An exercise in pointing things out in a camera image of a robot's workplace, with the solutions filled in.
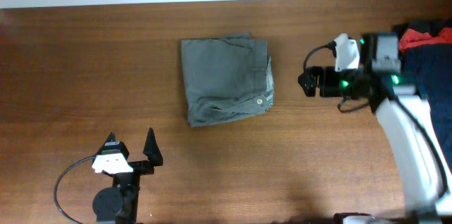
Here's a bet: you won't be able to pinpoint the black garment with logo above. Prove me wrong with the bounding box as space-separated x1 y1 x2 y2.
392 18 451 39

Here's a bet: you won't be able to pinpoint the navy blue t-shirt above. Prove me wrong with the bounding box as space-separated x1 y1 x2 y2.
404 44 451 165

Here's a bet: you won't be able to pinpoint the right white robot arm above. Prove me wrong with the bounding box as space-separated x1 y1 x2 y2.
298 33 451 223

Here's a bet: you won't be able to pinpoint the red garment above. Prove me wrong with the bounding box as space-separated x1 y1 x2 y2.
398 28 451 54

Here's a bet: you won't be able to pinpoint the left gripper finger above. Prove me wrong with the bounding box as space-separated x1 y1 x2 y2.
95 132 129 159
143 127 163 166

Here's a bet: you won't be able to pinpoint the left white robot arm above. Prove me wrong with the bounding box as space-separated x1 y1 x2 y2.
92 129 163 224

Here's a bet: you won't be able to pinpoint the grey shorts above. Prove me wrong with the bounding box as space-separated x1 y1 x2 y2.
181 33 274 127

